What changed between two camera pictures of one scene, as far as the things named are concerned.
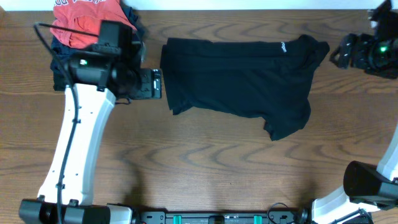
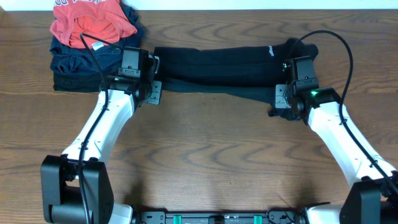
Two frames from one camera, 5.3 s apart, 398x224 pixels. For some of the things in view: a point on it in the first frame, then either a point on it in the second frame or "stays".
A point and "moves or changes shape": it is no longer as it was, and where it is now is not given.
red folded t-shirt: (85, 16) stays
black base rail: (222, 217) stays
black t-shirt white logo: (270, 83) moves or changes shape
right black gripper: (343, 49) → (281, 96)
